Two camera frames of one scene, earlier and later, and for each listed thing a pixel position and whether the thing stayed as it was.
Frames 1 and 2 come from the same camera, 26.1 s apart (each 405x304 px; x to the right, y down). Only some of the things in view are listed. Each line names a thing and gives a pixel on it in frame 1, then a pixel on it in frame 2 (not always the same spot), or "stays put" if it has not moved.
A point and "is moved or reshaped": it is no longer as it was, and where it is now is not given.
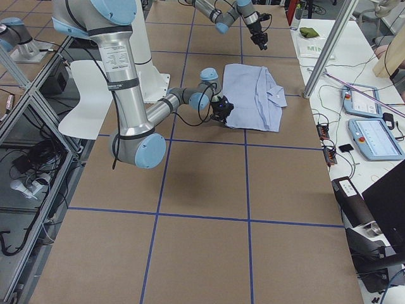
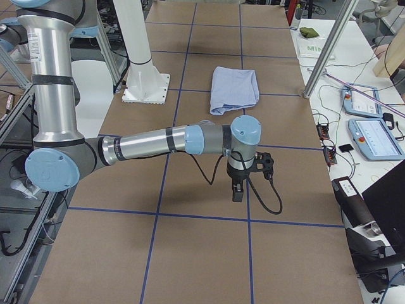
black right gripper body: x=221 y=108 → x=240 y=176
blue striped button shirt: x=257 y=101 is moved or reshaped
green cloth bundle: x=308 y=32 stays put
